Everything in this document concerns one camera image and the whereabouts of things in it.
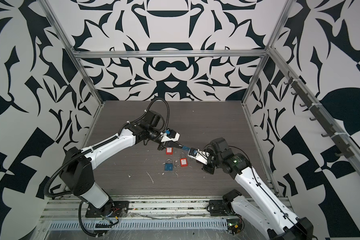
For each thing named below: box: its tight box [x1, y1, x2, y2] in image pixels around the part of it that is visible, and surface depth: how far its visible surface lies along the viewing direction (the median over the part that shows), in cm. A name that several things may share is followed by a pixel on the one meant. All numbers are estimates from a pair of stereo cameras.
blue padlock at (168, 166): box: [164, 158, 173, 171], surface depth 89 cm
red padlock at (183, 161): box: [180, 151, 189, 167], surface depth 91 cm
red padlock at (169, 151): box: [166, 147, 174, 155], surface depth 94 cm
